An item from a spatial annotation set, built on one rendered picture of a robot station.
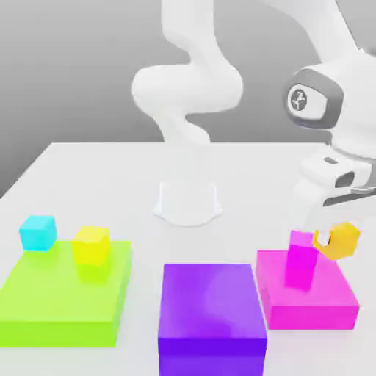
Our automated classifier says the small yellow cube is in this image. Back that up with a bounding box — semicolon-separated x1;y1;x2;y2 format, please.
71;225;112;267

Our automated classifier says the large purple box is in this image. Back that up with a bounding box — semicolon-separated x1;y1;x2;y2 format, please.
157;263;269;376

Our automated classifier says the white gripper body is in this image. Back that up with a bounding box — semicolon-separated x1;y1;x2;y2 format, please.
294;181;376;236

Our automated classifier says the large magenta box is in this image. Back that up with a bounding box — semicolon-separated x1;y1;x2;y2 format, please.
254;249;361;332

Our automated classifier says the small magenta cube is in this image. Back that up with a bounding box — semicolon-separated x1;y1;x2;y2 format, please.
284;230;319;272

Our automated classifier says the small orange cube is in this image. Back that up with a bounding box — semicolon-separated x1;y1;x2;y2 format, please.
311;222;361;263

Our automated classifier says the small cyan cube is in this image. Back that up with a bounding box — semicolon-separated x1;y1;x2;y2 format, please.
18;214;57;253

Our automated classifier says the large green box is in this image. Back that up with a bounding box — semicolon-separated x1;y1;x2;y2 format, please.
0;239;134;348

